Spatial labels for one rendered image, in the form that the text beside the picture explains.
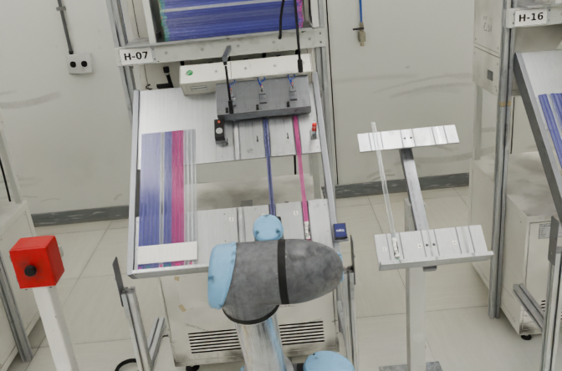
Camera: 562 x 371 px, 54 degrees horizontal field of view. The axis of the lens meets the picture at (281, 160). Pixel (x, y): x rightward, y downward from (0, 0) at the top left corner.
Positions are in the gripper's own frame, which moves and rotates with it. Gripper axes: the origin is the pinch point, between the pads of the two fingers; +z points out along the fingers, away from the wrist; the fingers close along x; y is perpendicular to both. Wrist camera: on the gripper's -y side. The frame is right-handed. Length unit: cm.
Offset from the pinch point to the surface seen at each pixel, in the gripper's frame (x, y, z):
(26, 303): -124, -18, 94
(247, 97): -6, -62, 2
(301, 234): 9.0, -10.2, 9.5
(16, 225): -124, -50, 75
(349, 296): 23.5, 8.5, 23.6
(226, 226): -16.0, -15.6, 9.4
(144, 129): -45, -56, 8
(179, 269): -31.5, -1.7, 7.8
